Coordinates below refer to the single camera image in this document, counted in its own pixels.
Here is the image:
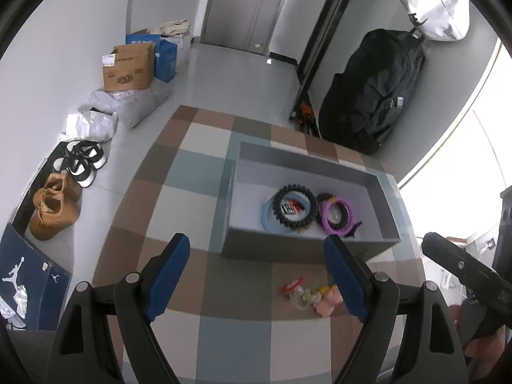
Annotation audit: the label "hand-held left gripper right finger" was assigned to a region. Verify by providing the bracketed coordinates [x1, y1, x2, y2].
[323, 234, 468, 384]

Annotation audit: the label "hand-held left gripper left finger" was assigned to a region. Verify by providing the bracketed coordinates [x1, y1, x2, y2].
[50, 233, 191, 384]

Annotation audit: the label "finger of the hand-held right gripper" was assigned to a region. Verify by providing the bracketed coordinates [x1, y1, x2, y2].
[422, 231, 512, 321]

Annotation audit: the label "pink charm keychain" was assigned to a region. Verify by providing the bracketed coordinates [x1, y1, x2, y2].
[280, 277, 343, 319]

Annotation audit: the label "purple bracelet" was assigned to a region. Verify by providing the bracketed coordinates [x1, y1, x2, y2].
[322, 201, 358, 235]

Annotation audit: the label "round white badge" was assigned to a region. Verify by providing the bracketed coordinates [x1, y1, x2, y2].
[280, 202, 303, 220]

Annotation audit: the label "grey rectangular box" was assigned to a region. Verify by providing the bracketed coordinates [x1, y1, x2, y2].
[221, 140, 401, 264]

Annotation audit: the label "black beaded bracelet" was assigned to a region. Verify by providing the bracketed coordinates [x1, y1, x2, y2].
[271, 184, 319, 232]

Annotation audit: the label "light blue bracelet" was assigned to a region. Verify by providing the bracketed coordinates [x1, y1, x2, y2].
[260, 192, 316, 236]

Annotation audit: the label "person's right hand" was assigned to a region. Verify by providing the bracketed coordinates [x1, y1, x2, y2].
[458, 300, 512, 382]

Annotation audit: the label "checkered tablecloth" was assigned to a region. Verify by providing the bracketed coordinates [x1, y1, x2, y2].
[92, 105, 425, 384]

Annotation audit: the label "brown boot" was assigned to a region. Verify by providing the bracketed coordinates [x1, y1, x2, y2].
[29, 194, 81, 241]
[42, 173, 83, 205]

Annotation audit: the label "black and white sandals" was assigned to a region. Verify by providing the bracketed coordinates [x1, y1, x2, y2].
[54, 156, 97, 188]

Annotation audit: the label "blue shoe box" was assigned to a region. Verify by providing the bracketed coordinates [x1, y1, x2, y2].
[0, 224, 73, 331]

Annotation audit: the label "black and white sneaker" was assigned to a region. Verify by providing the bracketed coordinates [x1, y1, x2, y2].
[66, 141, 105, 171]

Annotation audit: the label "small white plastic bag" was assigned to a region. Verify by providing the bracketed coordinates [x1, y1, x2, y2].
[60, 110, 119, 143]

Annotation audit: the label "large white plastic bag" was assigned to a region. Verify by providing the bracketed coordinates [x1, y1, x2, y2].
[87, 80, 171, 129]

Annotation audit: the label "black backpack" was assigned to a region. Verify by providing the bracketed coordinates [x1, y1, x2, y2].
[319, 29, 427, 155]

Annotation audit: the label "brown cardboard box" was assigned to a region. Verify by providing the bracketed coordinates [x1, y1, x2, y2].
[102, 43, 155, 92]

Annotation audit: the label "tall blue box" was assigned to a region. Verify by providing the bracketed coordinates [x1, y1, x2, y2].
[154, 39, 178, 81]

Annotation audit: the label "white backpack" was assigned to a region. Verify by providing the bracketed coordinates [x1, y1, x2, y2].
[386, 0, 469, 41]

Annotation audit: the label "black tripod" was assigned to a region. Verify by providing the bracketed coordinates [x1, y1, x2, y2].
[289, 0, 366, 134]

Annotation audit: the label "flat blue box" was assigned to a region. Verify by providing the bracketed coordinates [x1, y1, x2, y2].
[126, 29, 161, 45]

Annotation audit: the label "beige cloth bag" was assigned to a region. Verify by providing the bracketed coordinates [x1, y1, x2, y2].
[150, 19, 190, 38]

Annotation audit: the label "grey door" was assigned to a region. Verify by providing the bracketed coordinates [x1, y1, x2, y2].
[200, 0, 299, 54]

